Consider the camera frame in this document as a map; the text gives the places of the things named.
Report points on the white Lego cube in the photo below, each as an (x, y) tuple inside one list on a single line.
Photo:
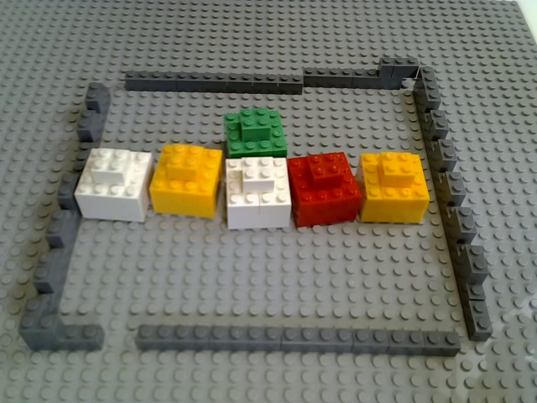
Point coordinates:
[(256, 210), (109, 197)]

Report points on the red Lego cube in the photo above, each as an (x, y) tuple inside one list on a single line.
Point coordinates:
[(323, 201)]

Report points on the green Lego cube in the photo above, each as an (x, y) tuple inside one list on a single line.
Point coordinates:
[(251, 130)]

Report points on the yellow Lego cube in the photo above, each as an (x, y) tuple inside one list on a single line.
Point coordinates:
[(394, 205), (184, 197)]

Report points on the grey Lego baseplate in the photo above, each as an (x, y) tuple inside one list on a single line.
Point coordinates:
[(268, 273)]

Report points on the straight dark grey brick row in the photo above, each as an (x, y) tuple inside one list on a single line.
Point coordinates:
[(210, 82)]

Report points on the grey brick row, raised end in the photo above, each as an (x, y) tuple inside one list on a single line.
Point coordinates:
[(335, 79)]

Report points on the long dark grey brick row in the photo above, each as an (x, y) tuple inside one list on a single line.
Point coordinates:
[(293, 342)]

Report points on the staggered dark grey brick wall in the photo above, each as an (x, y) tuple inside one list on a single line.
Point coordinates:
[(478, 319)]

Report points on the staggered grey brick wall, L-end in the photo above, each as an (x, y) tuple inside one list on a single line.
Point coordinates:
[(38, 331)]

